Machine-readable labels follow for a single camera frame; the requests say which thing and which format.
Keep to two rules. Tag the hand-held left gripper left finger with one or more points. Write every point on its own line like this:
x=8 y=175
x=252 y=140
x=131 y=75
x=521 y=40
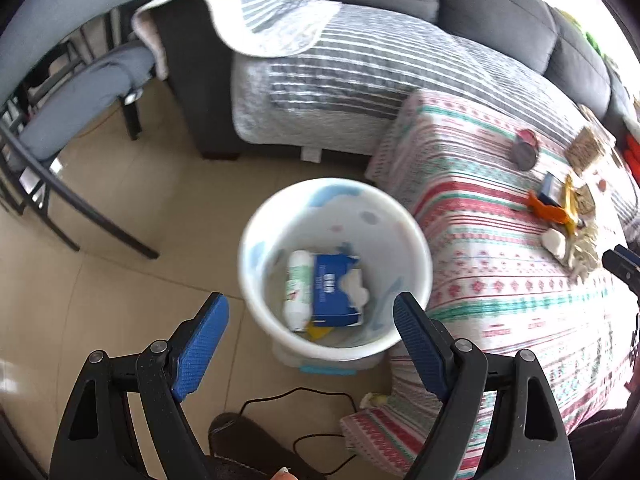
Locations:
x=202 y=345

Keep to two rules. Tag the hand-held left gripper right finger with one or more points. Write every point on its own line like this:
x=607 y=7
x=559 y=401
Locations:
x=417 y=345

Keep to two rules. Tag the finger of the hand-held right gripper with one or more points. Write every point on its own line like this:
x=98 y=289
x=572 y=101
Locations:
x=622 y=265

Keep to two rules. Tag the pile of beige shells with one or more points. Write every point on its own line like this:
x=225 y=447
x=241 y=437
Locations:
x=584 y=255

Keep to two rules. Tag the white tissue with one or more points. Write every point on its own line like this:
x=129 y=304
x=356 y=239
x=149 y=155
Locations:
x=555 y=244

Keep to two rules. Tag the orange wrapper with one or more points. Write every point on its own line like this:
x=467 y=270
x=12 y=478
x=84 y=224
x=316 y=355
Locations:
x=542 y=207

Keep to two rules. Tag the blue tissue pack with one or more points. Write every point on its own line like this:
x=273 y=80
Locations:
x=330 y=292

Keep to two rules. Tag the small blue packet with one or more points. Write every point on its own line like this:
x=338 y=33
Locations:
x=551 y=187

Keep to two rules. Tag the white plastic waste bin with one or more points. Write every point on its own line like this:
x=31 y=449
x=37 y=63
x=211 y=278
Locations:
x=400 y=240

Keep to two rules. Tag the white bottle with green label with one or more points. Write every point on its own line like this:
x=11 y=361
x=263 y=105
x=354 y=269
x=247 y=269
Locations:
x=298 y=285

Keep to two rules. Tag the round tin can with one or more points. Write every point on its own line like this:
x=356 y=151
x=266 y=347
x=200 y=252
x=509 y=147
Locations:
x=525 y=152

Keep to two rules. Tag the person's left hand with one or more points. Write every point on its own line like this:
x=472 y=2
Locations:
x=283 y=475

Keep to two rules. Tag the small yellowish scrap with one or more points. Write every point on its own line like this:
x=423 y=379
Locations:
x=374 y=400

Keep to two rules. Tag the small orange tangerine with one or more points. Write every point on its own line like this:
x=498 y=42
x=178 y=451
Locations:
x=602 y=185

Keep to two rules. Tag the patterned tablecloth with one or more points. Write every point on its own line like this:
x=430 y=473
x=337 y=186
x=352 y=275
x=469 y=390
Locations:
x=480 y=280

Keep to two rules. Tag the yellow scrap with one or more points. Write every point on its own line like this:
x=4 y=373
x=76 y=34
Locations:
x=320 y=332

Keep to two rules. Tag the person's brown fuzzy clothing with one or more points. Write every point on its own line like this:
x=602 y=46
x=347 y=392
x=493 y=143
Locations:
x=245 y=445

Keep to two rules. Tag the clear jar of snack sticks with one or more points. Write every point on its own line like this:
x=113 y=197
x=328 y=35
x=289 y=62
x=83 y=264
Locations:
x=587 y=147

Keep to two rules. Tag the person's dark clothing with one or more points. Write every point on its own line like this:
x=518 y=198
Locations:
x=600 y=445

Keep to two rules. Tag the green plush toy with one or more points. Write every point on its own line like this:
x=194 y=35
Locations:
x=592 y=40

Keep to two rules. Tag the grey striped sofa cover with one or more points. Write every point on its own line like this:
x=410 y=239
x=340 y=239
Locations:
x=350 y=70

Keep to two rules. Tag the dark grey sofa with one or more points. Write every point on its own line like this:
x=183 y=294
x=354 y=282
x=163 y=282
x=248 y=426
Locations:
x=500 y=5

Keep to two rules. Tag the white bordered striped quilt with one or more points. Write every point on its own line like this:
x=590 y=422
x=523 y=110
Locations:
x=270 y=15

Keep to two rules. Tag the grey chair with black frame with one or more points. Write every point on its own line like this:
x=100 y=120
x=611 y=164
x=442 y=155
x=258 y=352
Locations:
x=75 y=95

